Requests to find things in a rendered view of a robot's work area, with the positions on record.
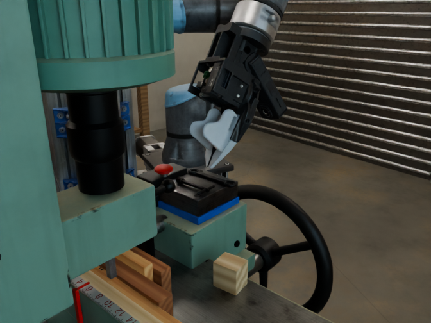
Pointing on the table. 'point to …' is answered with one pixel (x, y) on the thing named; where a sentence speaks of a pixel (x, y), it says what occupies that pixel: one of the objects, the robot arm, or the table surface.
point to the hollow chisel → (111, 268)
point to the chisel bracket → (106, 223)
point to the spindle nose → (96, 141)
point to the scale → (104, 302)
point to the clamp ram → (153, 237)
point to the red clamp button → (163, 169)
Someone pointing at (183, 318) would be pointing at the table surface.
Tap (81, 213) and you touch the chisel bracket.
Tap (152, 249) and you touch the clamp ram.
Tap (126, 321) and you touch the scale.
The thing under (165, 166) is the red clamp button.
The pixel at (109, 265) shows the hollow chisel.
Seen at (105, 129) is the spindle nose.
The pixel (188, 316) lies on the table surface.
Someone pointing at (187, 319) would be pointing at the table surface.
